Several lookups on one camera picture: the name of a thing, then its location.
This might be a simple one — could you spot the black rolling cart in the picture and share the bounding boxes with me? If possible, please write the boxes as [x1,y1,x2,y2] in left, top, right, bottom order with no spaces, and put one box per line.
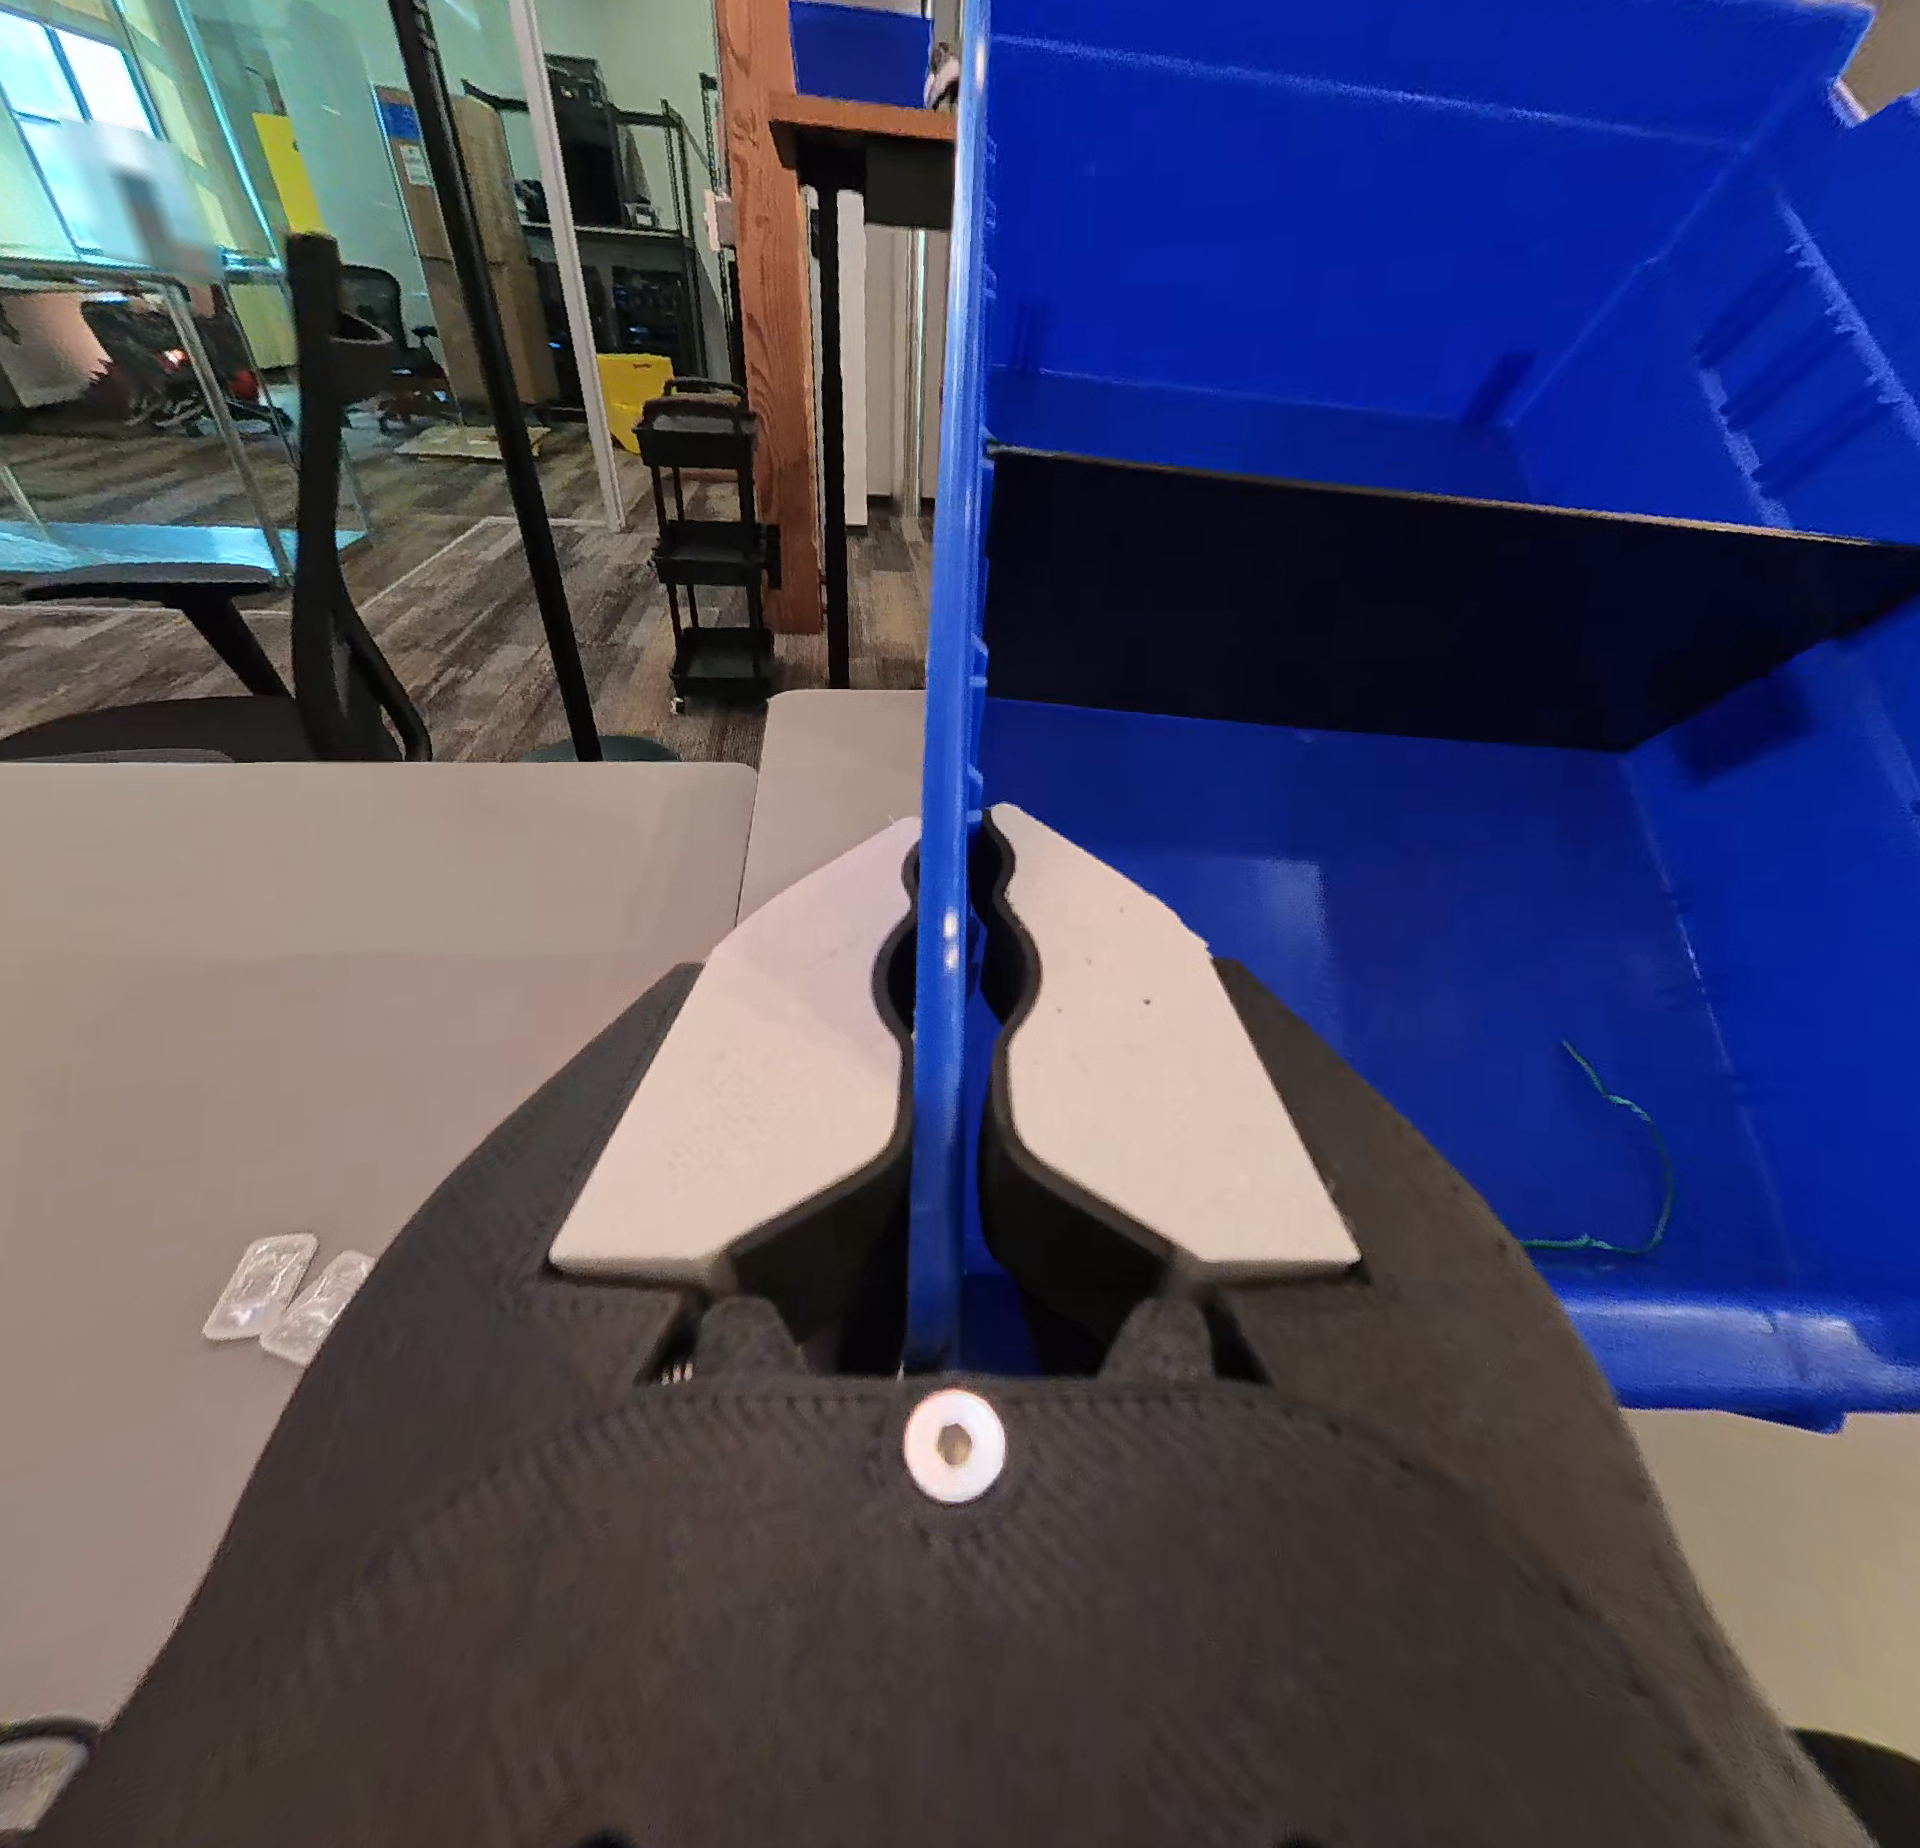
[637,380,782,704]

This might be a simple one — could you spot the black stand legs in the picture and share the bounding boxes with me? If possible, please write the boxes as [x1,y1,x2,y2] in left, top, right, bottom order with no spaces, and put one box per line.
[366,0,601,764]

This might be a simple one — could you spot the black bin divider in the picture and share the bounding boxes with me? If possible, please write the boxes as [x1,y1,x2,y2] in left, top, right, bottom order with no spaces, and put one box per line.
[985,449,1920,756]

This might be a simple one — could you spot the wooden support post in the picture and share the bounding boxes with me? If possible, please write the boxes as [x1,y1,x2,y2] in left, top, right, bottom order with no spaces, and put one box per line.
[711,0,827,634]

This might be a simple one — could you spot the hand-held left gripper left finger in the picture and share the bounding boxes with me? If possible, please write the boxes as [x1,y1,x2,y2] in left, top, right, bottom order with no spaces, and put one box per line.
[550,820,918,1340]

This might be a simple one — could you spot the small blue plastic bin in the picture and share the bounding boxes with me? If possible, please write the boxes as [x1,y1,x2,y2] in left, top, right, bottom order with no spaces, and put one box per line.
[786,0,938,110]

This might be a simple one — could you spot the green wire tie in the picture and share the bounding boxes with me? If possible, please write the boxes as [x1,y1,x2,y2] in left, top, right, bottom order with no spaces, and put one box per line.
[1515,1040,1676,1266]

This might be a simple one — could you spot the clear plastic packets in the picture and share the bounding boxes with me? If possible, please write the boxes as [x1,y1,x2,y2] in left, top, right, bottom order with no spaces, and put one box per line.
[265,1250,377,1363]

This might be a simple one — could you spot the small clear plastic case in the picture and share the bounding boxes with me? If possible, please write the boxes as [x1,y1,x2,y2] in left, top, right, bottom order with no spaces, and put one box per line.
[201,1235,317,1346]

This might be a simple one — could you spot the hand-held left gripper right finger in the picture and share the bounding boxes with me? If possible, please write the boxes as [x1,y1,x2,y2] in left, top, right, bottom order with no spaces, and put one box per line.
[974,805,1361,1346]

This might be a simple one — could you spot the yellow floor sign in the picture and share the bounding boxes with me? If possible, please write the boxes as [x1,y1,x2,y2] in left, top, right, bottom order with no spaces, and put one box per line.
[591,351,680,459]

